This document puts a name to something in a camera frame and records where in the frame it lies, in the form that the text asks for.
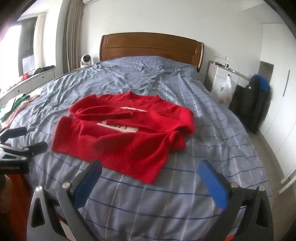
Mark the white plastic bag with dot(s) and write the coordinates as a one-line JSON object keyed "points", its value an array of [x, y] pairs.
{"points": [[222, 90]]}

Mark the bed with blue striped sheet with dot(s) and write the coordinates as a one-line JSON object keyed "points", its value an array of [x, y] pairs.
{"points": [[161, 81]]}

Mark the window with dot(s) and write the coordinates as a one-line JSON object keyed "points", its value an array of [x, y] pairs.
{"points": [[16, 51]]}

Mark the white sheer curtain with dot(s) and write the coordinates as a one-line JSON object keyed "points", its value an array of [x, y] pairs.
{"points": [[39, 41]]}

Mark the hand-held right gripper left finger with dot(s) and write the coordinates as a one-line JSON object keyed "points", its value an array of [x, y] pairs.
{"points": [[87, 183]]}

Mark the blue garment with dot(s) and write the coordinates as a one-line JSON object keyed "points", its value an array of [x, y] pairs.
{"points": [[262, 82]]}

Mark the white nightstand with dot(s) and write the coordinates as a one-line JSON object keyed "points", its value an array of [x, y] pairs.
{"points": [[219, 71]]}

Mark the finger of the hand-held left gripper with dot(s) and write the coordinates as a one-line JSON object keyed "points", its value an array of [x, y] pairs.
{"points": [[16, 132], [34, 148]]}

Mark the small bottle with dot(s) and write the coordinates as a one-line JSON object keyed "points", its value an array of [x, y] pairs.
{"points": [[227, 63]]}

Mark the wooden headboard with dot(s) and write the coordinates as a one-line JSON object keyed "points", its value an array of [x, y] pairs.
{"points": [[148, 46]]}

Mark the pink cloth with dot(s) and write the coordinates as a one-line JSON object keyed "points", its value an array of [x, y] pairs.
{"points": [[26, 103]]}

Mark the red knit sweater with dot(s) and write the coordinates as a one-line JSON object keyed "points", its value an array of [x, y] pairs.
{"points": [[129, 143]]}

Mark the green cloth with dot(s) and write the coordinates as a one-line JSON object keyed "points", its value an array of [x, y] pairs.
{"points": [[11, 104]]}

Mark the dark clothes pile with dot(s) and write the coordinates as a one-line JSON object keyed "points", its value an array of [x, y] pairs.
{"points": [[44, 69]]}

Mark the black jacket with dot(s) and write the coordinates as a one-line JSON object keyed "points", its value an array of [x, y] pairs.
{"points": [[251, 109]]}

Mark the small white fan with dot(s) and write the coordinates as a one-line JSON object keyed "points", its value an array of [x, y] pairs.
{"points": [[85, 59]]}

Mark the white window bench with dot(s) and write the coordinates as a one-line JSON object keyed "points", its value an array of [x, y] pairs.
{"points": [[34, 81]]}

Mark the white wardrobe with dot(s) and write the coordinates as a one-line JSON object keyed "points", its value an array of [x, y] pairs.
{"points": [[282, 92]]}

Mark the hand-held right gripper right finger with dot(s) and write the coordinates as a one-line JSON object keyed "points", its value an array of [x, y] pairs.
{"points": [[214, 185]]}

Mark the brown curtain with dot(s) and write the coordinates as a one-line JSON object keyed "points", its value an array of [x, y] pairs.
{"points": [[75, 34]]}

